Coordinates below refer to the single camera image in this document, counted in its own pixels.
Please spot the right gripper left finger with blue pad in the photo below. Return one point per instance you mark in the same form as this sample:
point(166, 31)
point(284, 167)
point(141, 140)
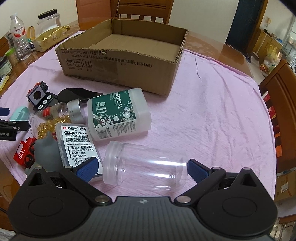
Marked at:
point(79, 176)

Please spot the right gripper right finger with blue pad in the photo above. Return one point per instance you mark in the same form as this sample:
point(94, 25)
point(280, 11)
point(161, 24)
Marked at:
point(207, 180)

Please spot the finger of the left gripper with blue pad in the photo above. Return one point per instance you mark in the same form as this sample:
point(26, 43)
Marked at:
point(21, 125)
point(4, 111)

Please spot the red toy fire truck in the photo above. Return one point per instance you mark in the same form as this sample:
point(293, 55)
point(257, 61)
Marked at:
point(24, 154)

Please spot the black toy train block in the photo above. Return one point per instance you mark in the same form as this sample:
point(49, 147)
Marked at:
point(35, 95)

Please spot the black digital timer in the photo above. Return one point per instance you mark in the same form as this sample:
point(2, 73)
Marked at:
point(48, 100)

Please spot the clear plastic jar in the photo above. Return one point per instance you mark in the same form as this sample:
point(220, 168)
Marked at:
point(140, 167)

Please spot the white medical bottle green label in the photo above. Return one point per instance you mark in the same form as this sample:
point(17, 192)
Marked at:
point(118, 114)

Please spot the capsule bottle silver cap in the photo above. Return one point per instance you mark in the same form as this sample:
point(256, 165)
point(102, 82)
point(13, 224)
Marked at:
point(44, 121)

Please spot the dark round tin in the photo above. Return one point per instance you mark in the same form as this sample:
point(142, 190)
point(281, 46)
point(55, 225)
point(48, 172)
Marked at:
point(5, 66)

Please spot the small green-lid container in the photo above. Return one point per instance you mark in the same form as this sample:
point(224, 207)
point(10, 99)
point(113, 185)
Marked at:
point(12, 56)

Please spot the black teardrop-shaped device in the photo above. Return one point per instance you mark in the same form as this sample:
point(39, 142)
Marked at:
point(70, 94)

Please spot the pink tablecloth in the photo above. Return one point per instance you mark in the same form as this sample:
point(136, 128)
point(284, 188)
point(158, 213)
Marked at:
point(214, 114)

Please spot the gold foil tissue pack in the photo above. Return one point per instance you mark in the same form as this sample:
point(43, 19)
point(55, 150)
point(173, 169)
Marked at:
point(50, 38)

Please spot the cardboard box on floor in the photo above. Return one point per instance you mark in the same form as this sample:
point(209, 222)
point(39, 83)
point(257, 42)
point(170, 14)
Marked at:
point(285, 186)

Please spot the plastic water bottle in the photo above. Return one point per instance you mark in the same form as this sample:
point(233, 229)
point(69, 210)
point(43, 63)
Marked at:
point(20, 40)

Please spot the jar with black lid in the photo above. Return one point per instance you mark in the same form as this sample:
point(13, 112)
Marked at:
point(47, 21)

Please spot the wooden chair right side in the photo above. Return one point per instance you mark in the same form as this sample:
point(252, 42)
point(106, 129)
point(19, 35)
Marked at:
point(280, 85)

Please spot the wooden chair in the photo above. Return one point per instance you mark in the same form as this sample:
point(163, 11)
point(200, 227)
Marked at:
point(153, 9)
point(280, 85)

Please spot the open cardboard box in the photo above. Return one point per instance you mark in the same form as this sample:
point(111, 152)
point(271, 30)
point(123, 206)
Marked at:
point(127, 52)

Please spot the wooden side cabinet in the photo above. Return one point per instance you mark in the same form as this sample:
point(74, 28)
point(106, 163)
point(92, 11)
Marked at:
point(260, 43)

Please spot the wooden chair far side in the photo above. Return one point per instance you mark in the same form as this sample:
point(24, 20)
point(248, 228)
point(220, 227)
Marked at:
point(153, 9)

